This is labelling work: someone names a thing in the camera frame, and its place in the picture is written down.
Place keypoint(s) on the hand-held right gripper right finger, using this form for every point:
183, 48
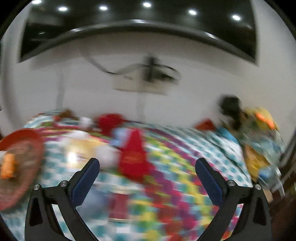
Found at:
210, 184

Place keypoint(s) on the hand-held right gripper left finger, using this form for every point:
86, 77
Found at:
85, 184

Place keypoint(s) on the white sock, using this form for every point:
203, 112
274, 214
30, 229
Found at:
106, 155
85, 122

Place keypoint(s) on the red sock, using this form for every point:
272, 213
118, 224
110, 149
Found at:
134, 157
108, 122

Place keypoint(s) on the light blue sock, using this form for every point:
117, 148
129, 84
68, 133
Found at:
120, 137

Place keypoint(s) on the dotted colourful tablecloth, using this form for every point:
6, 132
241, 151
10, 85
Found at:
175, 185

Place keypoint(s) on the yellow snack packet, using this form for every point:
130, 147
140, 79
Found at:
254, 162

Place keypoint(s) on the blue cloth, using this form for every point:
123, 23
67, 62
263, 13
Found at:
227, 134

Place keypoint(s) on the red box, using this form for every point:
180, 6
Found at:
204, 125

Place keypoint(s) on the small cardboard packet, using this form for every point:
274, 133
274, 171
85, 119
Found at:
66, 114

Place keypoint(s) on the red woven basket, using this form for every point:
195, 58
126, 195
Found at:
25, 143

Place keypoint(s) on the clear plastic bag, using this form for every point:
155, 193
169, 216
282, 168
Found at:
270, 143

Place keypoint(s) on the yellow crochet toy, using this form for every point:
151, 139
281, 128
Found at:
266, 118

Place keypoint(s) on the black power adapter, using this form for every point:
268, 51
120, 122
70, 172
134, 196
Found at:
150, 69

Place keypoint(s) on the black curved television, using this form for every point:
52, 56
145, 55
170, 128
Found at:
138, 16

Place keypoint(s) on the white wall power socket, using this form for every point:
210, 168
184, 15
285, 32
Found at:
129, 87

